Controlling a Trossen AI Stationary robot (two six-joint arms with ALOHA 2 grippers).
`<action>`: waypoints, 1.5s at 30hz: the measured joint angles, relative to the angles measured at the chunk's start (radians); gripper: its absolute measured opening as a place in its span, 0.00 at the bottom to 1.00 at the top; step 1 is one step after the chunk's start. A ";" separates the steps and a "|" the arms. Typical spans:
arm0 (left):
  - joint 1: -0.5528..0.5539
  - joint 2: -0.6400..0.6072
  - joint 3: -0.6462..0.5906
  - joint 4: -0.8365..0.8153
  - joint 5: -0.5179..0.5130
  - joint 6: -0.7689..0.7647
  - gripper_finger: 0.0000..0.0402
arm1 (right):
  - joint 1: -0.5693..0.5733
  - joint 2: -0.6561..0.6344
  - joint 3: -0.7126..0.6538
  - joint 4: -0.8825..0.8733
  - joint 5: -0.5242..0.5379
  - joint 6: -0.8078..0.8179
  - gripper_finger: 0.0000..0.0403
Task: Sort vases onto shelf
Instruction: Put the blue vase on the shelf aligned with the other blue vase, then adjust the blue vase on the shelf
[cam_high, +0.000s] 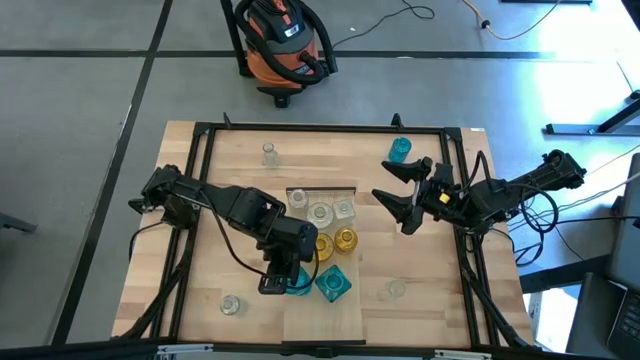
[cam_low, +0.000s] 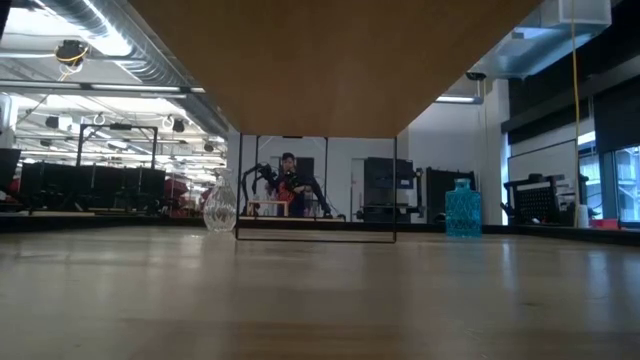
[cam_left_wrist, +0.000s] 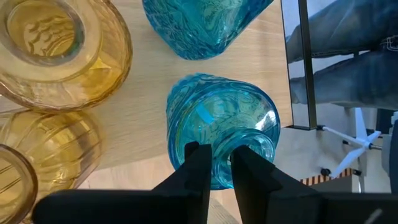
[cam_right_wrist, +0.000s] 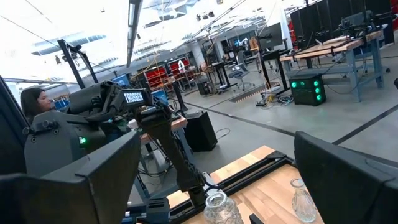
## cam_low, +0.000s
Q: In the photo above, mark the black security camera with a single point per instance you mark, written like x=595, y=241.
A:
x=476, y=76

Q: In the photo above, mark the black gantry frame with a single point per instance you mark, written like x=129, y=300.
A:
x=117, y=127

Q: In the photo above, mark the black partition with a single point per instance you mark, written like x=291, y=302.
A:
x=90, y=185

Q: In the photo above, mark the black panel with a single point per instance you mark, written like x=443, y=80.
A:
x=440, y=195

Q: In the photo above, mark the black pegboard cart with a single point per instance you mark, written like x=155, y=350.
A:
x=537, y=200

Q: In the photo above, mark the light wooden table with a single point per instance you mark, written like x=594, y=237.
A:
x=325, y=65

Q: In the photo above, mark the blue diamond-pattern glass bottle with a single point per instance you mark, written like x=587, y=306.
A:
x=462, y=210

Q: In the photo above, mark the ceiling light bar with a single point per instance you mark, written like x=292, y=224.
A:
x=457, y=99

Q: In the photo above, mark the black cabinet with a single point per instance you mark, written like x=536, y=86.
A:
x=387, y=190

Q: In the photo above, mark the black background robot arm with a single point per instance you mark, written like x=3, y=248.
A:
x=320, y=200
x=257, y=182

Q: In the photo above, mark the white ceiling unit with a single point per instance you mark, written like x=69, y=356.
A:
x=575, y=12

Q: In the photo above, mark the white roll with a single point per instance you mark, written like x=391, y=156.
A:
x=583, y=216

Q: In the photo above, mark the clear teardrop ribbed glass vase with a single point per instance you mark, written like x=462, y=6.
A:
x=220, y=205

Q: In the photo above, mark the red box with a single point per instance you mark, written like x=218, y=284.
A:
x=605, y=223

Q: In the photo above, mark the person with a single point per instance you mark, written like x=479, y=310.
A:
x=290, y=187

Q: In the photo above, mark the silver ventilation duct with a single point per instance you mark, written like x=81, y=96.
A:
x=150, y=60

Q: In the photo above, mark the small background wooden shelf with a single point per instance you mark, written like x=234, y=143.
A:
x=267, y=204

